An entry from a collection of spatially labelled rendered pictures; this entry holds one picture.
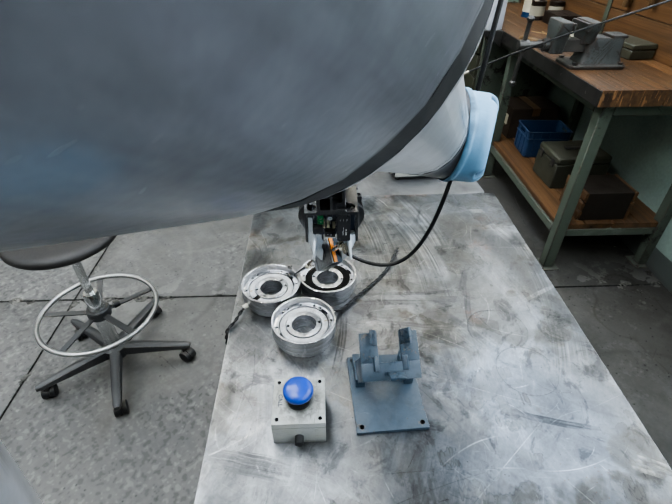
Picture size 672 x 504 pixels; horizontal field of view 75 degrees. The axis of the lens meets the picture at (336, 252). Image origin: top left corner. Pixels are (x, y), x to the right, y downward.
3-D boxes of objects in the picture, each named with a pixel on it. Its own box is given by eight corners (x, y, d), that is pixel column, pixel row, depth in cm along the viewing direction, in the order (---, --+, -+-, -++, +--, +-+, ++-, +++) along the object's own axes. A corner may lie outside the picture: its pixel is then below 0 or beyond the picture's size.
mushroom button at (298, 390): (285, 396, 61) (283, 374, 58) (314, 395, 61) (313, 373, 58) (284, 422, 58) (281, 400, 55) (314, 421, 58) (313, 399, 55)
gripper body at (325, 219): (304, 246, 60) (297, 173, 51) (305, 206, 66) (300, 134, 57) (359, 244, 60) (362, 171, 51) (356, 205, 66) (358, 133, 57)
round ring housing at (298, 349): (297, 372, 67) (296, 355, 65) (261, 332, 74) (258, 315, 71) (348, 338, 73) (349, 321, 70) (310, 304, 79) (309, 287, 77)
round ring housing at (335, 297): (342, 266, 88) (342, 249, 85) (365, 299, 80) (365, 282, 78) (292, 279, 84) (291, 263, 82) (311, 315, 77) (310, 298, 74)
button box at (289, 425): (276, 397, 64) (273, 377, 61) (325, 396, 64) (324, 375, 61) (272, 451, 57) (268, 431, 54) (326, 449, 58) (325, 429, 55)
